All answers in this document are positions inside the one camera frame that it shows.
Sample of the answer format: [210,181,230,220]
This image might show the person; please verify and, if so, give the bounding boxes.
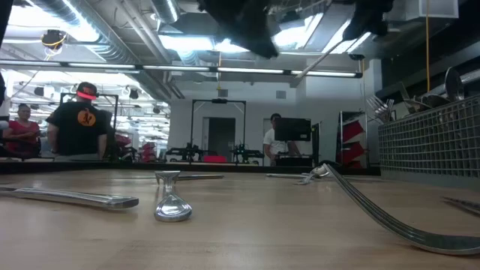
[1,103,41,158]
[262,112,301,166]
[45,81,110,162]

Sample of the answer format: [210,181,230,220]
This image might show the silver knife handle left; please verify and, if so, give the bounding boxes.
[0,186,140,211]

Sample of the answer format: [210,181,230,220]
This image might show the black round ceiling device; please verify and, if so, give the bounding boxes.
[40,28,69,51]

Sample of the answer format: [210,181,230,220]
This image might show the grey mesh cutlery caddy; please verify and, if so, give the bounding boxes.
[377,93,480,191]

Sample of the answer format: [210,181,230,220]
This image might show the steel table knife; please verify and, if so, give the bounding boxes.
[123,173,225,184]
[265,172,380,183]
[441,195,480,217]

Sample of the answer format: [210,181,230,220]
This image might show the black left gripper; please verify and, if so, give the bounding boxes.
[198,0,281,59]

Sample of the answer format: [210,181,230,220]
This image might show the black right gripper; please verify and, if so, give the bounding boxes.
[343,0,395,42]

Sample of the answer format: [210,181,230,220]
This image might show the black station post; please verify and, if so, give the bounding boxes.
[0,0,20,108]

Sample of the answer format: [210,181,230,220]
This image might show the red shelf rack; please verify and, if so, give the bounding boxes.
[338,109,369,170]

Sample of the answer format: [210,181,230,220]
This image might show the black monitor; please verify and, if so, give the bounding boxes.
[272,116,313,143]

